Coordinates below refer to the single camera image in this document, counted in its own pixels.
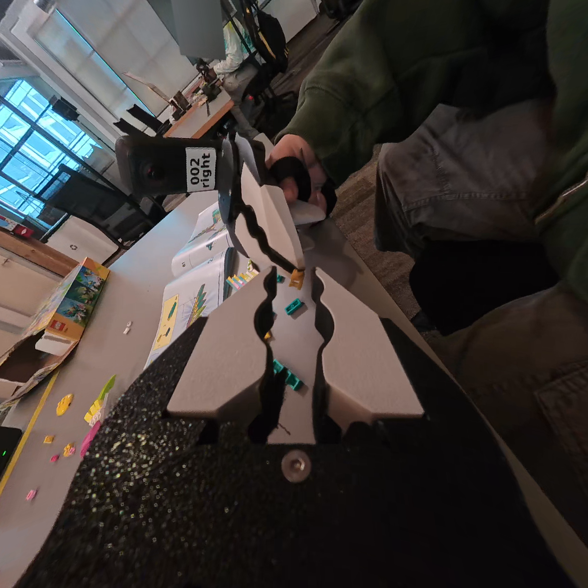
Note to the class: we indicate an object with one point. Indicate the black office chair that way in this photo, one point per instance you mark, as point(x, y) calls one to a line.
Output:
point(92, 202)

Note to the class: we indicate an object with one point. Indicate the person's right forearm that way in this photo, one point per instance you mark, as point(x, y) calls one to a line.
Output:
point(367, 92)

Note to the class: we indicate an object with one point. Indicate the black backpack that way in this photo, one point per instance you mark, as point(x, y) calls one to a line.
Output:
point(268, 41)

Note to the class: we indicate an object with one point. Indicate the wooden counter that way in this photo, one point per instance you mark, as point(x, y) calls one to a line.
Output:
point(32, 250)

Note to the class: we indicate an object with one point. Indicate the large window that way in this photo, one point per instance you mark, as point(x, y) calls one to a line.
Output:
point(27, 138)

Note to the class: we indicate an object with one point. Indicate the white lime striped lego assembly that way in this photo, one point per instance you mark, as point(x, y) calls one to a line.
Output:
point(241, 278)

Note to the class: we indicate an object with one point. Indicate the black device with green light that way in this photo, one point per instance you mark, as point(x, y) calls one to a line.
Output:
point(8, 450)

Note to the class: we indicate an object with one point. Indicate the person's grey trousers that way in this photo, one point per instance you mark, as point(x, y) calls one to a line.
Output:
point(459, 183)

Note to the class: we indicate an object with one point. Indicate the lime yellow lego assembly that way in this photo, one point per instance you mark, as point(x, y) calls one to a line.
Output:
point(95, 411)

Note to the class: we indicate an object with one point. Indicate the person's right hand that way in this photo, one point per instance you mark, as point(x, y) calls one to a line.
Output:
point(294, 144)

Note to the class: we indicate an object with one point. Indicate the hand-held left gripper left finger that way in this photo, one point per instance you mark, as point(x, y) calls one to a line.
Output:
point(220, 363)

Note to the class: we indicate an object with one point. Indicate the yellow round lego piece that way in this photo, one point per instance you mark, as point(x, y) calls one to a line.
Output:
point(64, 404)

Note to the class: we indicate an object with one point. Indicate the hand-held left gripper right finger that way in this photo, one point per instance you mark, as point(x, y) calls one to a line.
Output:
point(367, 363)

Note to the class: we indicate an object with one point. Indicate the colourful lego box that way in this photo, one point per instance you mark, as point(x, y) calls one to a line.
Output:
point(69, 298)

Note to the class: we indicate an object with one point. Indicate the grey hanging panel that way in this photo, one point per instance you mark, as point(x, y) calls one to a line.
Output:
point(197, 27)

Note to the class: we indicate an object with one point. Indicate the wooden table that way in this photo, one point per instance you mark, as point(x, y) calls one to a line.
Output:
point(202, 119)

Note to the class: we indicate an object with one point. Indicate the white recycling bin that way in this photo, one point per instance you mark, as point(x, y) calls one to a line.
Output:
point(82, 243)

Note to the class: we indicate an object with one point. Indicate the long pink lego piece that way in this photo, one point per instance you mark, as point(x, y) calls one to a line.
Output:
point(89, 439)

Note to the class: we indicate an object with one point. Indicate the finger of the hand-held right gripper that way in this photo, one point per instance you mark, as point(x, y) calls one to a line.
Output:
point(275, 220)
point(232, 225)

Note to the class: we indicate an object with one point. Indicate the lime lego leaf piece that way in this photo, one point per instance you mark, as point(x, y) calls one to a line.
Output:
point(108, 387)

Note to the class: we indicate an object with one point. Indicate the lego instruction booklet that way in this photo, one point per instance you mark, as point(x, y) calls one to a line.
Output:
point(197, 285)

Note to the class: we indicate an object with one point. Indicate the teal double lego slope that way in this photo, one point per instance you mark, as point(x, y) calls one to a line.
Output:
point(287, 374)

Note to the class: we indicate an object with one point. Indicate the teal lego plate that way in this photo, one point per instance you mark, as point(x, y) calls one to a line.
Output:
point(294, 307)

